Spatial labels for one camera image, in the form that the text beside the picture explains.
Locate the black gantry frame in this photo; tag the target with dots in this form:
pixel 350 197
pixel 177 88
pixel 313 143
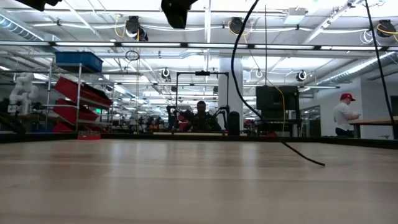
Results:
pixel 202 73

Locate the long ceiling light bar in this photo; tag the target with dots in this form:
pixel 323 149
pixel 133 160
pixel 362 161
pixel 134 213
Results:
pixel 155 44

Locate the blue storage bin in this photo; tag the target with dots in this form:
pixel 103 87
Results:
pixel 79 60

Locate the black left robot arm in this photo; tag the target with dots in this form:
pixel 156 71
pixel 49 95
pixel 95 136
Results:
pixel 38 3

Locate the metal shelf rack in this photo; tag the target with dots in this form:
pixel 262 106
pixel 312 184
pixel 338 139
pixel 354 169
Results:
pixel 79 93

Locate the person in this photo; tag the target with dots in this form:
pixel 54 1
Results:
pixel 342 115
pixel 201 109

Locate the red tilted shelf bin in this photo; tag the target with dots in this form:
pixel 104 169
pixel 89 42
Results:
pixel 77 90
pixel 71 112
pixel 62 127

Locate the wooden bench table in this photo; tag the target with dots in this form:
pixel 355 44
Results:
pixel 373 121

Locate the black aluminium table frame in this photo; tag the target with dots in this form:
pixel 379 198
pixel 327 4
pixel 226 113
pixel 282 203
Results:
pixel 46 136

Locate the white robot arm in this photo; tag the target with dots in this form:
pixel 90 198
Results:
pixel 23 90

